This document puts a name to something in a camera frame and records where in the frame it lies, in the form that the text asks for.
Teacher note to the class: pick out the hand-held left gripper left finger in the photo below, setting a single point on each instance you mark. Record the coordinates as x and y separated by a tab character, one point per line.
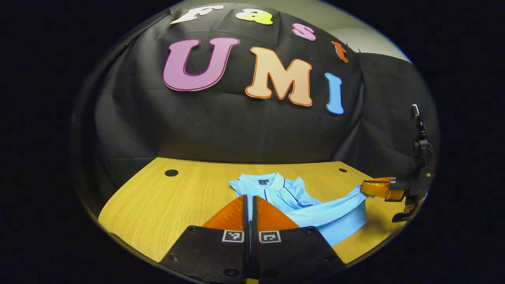
213	252

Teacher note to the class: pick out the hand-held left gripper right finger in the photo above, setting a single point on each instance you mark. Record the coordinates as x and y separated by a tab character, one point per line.
292	252

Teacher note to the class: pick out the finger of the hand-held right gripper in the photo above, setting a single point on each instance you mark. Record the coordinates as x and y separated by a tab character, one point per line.
380	180
380	191

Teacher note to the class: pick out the light blue polo T-shirt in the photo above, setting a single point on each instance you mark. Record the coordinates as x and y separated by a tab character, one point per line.
335	217

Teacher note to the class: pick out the black backdrop cloth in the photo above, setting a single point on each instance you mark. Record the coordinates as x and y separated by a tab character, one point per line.
236	126

